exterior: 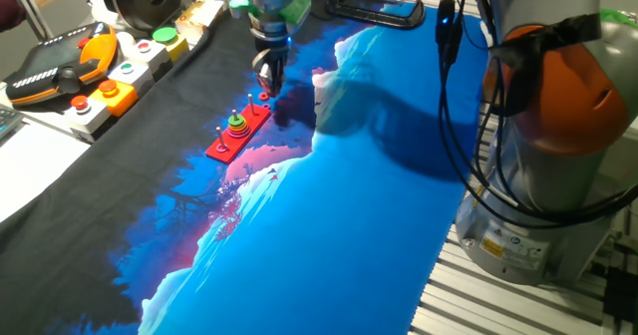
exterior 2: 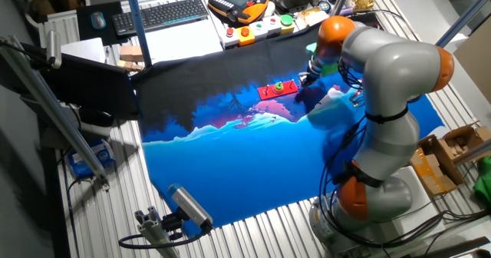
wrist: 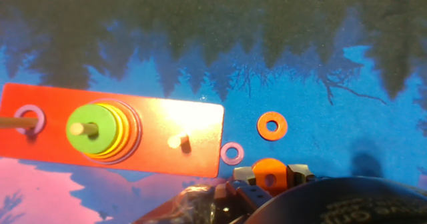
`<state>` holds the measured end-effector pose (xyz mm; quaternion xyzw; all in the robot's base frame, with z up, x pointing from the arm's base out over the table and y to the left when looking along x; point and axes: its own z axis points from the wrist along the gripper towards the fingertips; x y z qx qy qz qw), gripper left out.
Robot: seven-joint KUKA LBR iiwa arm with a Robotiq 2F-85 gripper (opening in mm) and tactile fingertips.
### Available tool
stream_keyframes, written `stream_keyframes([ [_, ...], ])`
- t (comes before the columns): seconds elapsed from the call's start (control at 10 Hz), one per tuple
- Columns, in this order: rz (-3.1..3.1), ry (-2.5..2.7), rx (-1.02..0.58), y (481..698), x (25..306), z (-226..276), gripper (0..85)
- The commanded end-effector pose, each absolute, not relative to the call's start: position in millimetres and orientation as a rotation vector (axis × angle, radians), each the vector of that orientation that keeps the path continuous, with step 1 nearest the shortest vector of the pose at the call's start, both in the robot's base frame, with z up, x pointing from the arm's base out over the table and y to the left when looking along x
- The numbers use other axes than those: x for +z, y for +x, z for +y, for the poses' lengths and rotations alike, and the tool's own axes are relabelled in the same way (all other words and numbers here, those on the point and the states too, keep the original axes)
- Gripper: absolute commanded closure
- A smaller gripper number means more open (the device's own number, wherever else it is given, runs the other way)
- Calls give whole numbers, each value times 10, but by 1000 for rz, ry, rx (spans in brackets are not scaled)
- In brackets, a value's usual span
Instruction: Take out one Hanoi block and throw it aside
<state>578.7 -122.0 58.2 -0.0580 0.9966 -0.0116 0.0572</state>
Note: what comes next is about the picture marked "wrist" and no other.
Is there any large red Hanoi ring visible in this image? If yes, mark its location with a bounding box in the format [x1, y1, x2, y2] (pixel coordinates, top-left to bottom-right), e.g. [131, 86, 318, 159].
[83, 99, 139, 163]

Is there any red Hanoi base with pegs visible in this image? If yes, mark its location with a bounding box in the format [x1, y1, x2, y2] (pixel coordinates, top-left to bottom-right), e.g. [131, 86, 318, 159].
[0, 82, 226, 179]

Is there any small orange Hanoi ring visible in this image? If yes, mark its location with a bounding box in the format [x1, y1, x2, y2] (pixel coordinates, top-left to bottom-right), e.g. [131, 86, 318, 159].
[251, 157, 289, 197]

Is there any small red Hanoi ring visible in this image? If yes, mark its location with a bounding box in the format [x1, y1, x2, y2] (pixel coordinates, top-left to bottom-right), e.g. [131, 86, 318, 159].
[256, 111, 289, 142]

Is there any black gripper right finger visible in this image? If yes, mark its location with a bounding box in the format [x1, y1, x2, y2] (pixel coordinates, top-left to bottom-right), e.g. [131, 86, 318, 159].
[286, 163, 317, 185]

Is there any printed landscape cloth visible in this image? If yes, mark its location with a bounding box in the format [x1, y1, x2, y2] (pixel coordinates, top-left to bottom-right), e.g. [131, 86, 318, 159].
[0, 0, 427, 224]

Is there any yellow Hanoi ring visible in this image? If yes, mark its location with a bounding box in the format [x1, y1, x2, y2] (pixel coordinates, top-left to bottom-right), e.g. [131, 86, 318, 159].
[82, 101, 131, 160]

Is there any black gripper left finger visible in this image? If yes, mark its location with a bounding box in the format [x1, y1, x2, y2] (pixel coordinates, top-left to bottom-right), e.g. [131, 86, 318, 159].
[212, 165, 273, 219]

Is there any green Hanoi ring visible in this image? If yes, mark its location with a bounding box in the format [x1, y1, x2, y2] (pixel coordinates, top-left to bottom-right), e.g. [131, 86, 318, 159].
[65, 103, 119, 155]

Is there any small purple Hanoi ring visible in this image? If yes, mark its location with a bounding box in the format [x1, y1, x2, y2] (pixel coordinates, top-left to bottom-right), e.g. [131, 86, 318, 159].
[13, 103, 47, 136]
[220, 141, 246, 167]

